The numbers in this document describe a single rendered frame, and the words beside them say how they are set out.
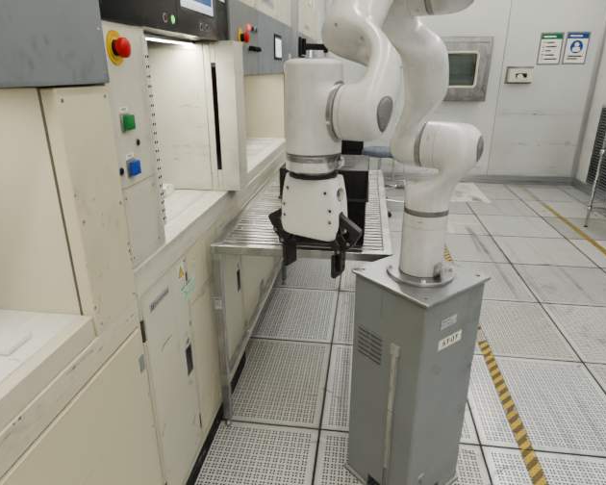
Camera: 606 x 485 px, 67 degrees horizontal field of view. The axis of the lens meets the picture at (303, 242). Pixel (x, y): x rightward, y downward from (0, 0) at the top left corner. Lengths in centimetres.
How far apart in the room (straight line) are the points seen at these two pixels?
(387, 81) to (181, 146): 127
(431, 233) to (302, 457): 97
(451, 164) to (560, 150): 510
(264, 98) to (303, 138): 254
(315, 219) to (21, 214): 57
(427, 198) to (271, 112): 210
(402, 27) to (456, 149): 32
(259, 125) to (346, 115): 261
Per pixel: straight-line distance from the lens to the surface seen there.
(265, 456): 183
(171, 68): 181
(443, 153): 120
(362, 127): 63
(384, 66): 66
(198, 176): 183
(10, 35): 83
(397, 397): 142
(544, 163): 624
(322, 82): 66
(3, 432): 87
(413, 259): 129
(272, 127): 320
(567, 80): 617
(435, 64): 109
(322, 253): 148
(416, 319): 124
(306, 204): 70
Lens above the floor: 131
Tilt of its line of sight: 21 degrees down
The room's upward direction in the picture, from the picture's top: straight up
